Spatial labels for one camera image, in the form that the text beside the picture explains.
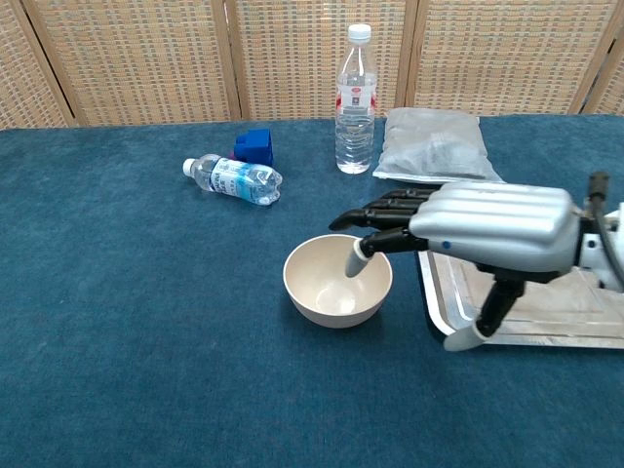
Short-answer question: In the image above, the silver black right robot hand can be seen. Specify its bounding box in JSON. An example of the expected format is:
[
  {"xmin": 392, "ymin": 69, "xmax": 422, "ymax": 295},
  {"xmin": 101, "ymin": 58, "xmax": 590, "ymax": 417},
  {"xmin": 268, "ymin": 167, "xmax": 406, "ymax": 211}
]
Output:
[{"xmin": 328, "ymin": 180, "xmax": 584, "ymax": 353}]

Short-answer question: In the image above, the cream ribbed bowl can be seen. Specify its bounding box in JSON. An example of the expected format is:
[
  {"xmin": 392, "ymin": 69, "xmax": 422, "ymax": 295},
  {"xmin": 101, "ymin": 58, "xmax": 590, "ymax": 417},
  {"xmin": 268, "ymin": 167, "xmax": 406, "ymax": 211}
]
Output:
[{"xmin": 283, "ymin": 233, "xmax": 394, "ymax": 330}]

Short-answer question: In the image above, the silver metal tray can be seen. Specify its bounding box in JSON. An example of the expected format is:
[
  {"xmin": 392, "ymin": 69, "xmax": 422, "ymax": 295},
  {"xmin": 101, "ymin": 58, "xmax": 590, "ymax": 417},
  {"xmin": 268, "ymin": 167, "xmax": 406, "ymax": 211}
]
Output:
[{"xmin": 416, "ymin": 249, "xmax": 624, "ymax": 350}]

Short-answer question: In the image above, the clear plastic zip bag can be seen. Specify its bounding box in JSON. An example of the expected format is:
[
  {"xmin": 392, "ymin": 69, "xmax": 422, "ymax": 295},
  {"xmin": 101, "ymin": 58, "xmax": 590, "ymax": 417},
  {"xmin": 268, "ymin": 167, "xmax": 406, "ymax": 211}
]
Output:
[{"xmin": 371, "ymin": 106, "xmax": 505, "ymax": 185}]

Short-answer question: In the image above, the tall clear water bottle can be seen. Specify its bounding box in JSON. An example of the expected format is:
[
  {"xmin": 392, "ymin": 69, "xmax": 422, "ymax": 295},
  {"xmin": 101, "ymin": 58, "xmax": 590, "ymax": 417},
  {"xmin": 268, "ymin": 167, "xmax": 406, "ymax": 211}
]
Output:
[{"xmin": 334, "ymin": 22, "xmax": 380, "ymax": 176}]

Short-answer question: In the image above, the blue toy block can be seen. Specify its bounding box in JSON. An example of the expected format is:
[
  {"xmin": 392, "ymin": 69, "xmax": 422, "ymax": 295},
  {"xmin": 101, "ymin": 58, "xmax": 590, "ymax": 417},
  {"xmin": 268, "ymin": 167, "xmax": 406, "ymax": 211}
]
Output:
[{"xmin": 234, "ymin": 128, "xmax": 276, "ymax": 167}]

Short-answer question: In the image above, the small blue-label water bottle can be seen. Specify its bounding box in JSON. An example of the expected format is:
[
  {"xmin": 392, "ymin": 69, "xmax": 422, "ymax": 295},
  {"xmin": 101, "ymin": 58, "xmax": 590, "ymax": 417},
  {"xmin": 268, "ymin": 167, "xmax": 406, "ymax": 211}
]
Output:
[{"xmin": 182, "ymin": 153, "xmax": 285, "ymax": 207}]

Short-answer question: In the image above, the teal table cloth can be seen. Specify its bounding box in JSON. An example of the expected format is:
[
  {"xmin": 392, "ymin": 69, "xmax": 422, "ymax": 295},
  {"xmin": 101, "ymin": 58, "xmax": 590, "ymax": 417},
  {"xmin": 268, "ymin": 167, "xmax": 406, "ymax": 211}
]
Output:
[{"xmin": 0, "ymin": 113, "xmax": 624, "ymax": 468}]

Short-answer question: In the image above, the woven wooden folding screen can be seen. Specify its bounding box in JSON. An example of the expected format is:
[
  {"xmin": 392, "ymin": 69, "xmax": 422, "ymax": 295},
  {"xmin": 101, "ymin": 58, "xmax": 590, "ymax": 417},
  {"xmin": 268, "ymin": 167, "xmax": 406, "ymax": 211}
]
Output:
[{"xmin": 0, "ymin": 0, "xmax": 624, "ymax": 131}]

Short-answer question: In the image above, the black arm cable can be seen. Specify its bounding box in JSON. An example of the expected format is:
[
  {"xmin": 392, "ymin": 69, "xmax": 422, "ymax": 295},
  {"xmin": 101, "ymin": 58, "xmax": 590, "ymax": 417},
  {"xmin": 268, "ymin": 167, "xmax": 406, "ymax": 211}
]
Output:
[{"xmin": 587, "ymin": 171, "xmax": 624, "ymax": 289}]

